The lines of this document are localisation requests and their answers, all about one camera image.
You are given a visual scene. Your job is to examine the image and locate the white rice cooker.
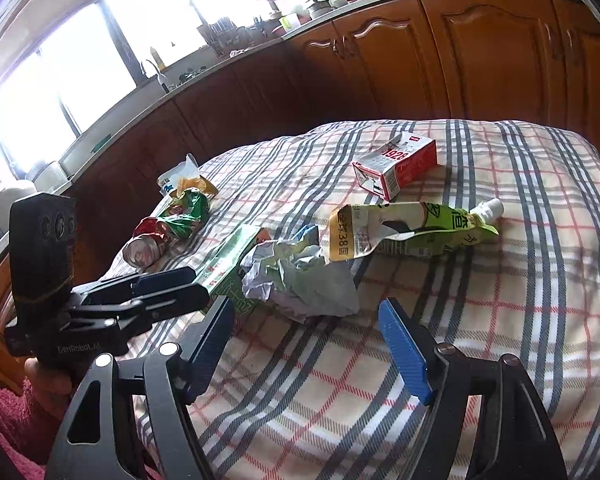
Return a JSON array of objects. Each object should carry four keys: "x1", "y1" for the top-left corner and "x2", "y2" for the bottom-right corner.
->
[{"x1": 0, "y1": 180, "x2": 38, "y2": 256}]

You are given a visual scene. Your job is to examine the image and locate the silver paper wrapper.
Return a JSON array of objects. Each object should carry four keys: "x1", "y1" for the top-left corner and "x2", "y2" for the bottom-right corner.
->
[{"x1": 240, "y1": 225, "x2": 361, "y2": 323}]

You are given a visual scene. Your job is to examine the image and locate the red and white carton box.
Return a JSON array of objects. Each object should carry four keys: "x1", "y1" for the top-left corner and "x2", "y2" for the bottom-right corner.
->
[{"x1": 352, "y1": 131, "x2": 438, "y2": 202}]

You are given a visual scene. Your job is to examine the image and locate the kitchen window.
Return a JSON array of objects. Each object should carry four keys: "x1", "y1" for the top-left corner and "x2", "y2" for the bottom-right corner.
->
[{"x1": 0, "y1": 0, "x2": 281, "y2": 176}]

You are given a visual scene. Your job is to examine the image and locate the sink faucet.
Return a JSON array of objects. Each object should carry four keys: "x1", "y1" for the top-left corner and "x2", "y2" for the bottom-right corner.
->
[{"x1": 140, "y1": 59, "x2": 171, "y2": 95}]

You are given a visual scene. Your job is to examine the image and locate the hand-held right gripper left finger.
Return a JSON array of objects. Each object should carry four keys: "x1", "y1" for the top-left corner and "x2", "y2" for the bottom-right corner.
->
[{"x1": 45, "y1": 296, "x2": 237, "y2": 480}]

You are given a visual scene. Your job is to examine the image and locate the crushed red drink can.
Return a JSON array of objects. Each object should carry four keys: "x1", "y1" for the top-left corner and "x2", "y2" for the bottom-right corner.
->
[{"x1": 122, "y1": 217, "x2": 173, "y2": 267}]

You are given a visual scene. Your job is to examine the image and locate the torn green spout pouch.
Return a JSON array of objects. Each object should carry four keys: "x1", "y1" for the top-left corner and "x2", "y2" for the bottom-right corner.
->
[{"x1": 328, "y1": 198, "x2": 505, "y2": 262}]

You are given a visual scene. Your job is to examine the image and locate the person's left hand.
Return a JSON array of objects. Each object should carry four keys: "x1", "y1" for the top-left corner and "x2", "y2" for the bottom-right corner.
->
[{"x1": 24, "y1": 357, "x2": 83, "y2": 421}]

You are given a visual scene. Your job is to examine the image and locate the green drink carton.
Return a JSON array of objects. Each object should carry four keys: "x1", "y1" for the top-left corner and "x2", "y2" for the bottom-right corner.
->
[{"x1": 195, "y1": 224, "x2": 267, "y2": 317}]

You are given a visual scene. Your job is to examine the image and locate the white and blue snack packet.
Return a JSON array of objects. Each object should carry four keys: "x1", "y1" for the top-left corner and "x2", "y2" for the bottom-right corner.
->
[{"x1": 157, "y1": 154, "x2": 220, "y2": 198}]

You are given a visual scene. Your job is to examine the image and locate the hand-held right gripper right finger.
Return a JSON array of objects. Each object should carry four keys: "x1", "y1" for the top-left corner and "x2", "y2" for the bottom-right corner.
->
[{"x1": 378, "y1": 298, "x2": 556, "y2": 480}]

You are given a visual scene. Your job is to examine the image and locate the crumpled green snack wrapper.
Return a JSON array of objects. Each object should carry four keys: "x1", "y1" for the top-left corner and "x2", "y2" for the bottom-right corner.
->
[{"x1": 156, "y1": 187, "x2": 212, "y2": 242}]

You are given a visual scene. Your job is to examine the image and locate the checked tablecloth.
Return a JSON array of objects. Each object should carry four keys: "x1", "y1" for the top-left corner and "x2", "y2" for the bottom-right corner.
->
[{"x1": 115, "y1": 119, "x2": 600, "y2": 480}]

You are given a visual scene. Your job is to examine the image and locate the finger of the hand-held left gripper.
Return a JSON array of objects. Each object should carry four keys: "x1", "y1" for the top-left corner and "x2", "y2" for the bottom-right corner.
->
[
  {"x1": 127, "y1": 284, "x2": 211, "y2": 337},
  {"x1": 85, "y1": 266, "x2": 197, "y2": 307}
]

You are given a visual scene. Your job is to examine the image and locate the dish rack with utensils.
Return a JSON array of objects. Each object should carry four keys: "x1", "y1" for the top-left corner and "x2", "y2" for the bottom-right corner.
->
[{"x1": 197, "y1": 17, "x2": 237, "y2": 52}]

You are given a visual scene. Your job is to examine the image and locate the person's left forearm pink sleeve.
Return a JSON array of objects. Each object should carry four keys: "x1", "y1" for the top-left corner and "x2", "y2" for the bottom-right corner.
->
[{"x1": 0, "y1": 374, "x2": 48, "y2": 480}]

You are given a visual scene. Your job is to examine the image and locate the wooden base cabinets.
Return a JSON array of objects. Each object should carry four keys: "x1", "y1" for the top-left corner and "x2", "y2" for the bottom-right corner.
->
[{"x1": 0, "y1": 0, "x2": 600, "y2": 396}]

